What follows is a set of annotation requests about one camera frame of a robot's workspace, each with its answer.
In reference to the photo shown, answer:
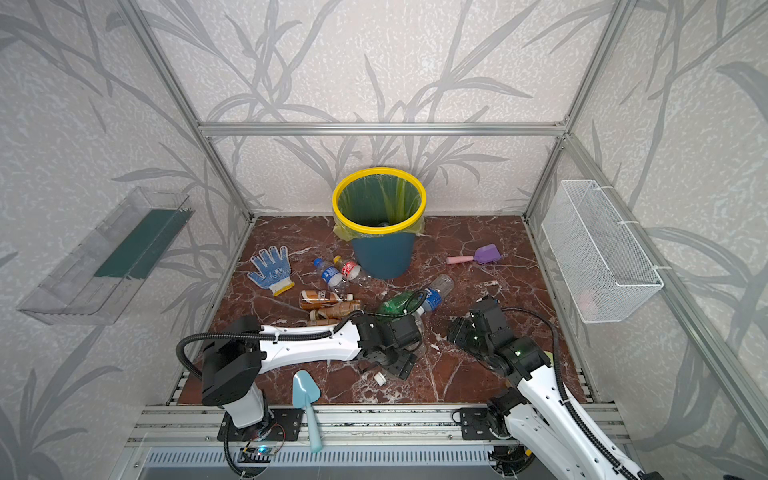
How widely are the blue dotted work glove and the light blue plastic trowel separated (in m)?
0.31

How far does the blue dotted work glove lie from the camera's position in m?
1.01

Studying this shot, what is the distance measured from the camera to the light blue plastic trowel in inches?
29.1

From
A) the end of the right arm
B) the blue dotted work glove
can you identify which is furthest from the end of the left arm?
the blue dotted work glove

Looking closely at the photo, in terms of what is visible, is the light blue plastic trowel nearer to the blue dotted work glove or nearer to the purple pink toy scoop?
the blue dotted work glove
